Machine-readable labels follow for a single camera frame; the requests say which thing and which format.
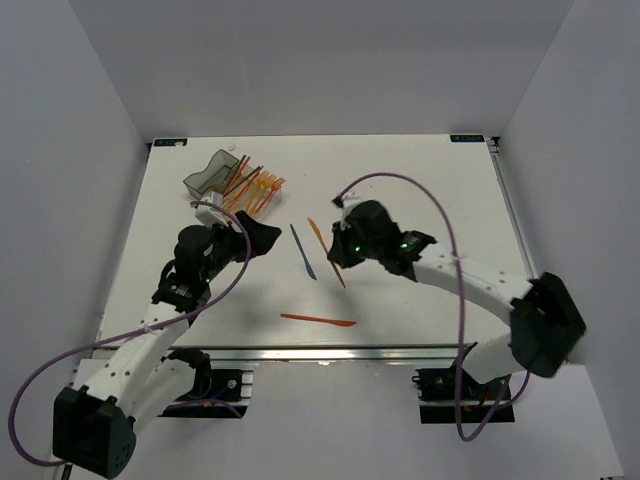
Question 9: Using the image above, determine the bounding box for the aluminium table rail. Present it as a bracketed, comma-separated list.
[94, 344, 541, 363]

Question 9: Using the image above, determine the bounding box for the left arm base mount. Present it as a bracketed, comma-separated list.
[161, 348, 254, 419]

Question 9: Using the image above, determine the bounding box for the red plastic chopstick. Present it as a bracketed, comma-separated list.
[224, 179, 252, 199]
[222, 155, 252, 196]

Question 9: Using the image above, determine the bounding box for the right blue corner sticker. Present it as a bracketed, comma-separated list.
[449, 134, 485, 143]

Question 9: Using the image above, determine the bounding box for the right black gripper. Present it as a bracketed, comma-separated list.
[327, 219, 381, 271]

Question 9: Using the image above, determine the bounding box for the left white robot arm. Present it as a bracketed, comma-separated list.
[53, 211, 282, 479]

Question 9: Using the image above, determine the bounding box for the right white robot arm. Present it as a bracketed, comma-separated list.
[328, 197, 586, 399]

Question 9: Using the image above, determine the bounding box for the red plastic knife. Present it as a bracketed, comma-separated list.
[280, 313, 357, 328]

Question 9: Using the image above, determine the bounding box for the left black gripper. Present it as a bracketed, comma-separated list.
[201, 211, 282, 283]

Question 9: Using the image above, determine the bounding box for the red plastic fork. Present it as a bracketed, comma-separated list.
[252, 177, 286, 215]

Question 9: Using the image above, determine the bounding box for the grey smoked container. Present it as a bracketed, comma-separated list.
[183, 149, 240, 200]

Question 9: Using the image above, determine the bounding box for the orange plastic fork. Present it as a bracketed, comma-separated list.
[245, 171, 271, 215]
[253, 173, 278, 210]

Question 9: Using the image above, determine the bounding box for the left blue corner sticker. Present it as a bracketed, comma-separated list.
[152, 138, 188, 148]

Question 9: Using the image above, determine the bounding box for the clear container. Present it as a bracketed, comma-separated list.
[245, 171, 286, 217]

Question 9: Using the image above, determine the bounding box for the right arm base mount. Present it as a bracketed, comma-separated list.
[411, 367, 505, 425]

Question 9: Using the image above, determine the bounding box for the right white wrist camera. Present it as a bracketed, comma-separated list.
[331, 191, 364, 220]

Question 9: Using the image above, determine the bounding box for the blue corner sticker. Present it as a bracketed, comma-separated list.
[449, 134, 485, 143]
[152, 138, 188, 148]

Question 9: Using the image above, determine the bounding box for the blue plastic knife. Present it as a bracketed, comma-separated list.
[289, 224, 317, 281]

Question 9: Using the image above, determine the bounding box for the orange plastic knife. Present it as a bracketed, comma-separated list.
[307, 217, 347, 289]

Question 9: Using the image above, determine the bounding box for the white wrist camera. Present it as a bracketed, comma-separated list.
[191, 191, 229, 228]
[331, 191, 364, 220]

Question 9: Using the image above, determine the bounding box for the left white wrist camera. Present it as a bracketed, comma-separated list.
[191, 191, 229, 228]

